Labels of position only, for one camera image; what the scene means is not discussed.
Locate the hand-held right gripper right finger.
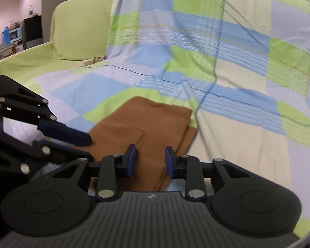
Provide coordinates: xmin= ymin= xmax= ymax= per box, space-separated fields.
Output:
xmin=165 ymin=146 xmax=248 ymax=201

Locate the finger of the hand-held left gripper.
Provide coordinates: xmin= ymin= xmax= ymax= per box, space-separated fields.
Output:
xmin=0 ymin=75 xmax=92 ymax=147
xmin=0 ymin=127 xmax=95 ymax=174

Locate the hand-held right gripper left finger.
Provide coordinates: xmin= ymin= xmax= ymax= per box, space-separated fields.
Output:
xmin=52 ymin=144 xmax=138 ymax=201

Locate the brown garment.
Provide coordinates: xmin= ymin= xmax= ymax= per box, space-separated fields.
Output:
xmin=87 ymin=96 xmax=198 ymax=192

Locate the white wooden table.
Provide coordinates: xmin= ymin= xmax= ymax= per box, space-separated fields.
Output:
xmin=0 ymin=44 xmax=17 ymax=61

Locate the black fridge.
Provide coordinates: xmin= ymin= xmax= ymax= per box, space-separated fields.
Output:
xmin=22 ymin=15 xmax=44 ymax=50

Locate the green covered sofa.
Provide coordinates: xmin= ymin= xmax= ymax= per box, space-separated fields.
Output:
xmin=0 ymin=0 xmax=120 ymax=89

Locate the checked blanket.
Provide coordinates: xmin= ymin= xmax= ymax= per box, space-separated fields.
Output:
xmin=2 ymin=0 xmax=310 ymax=238

